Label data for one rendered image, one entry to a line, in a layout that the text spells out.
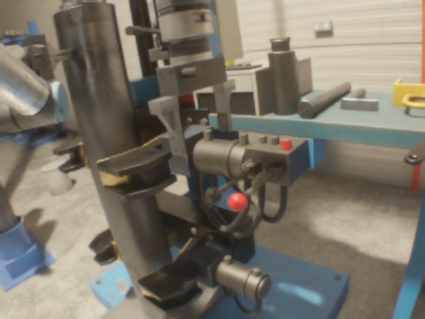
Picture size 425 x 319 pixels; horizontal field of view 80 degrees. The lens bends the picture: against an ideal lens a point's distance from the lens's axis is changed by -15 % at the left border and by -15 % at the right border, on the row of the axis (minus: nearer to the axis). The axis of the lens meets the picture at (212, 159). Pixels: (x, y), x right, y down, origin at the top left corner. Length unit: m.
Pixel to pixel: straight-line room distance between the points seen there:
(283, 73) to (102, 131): 0.59
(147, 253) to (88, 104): 0.61
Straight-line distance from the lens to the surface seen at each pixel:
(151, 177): 0.83
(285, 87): 0.78
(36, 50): 0.81
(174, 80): 0.48
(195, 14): 0.50
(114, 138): 0.99
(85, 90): 0.97
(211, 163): 0.81
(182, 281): 1.07
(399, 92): 0.89
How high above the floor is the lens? 1.26
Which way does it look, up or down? 21 degrees down
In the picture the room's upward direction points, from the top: 9 degrees counter-clockwise
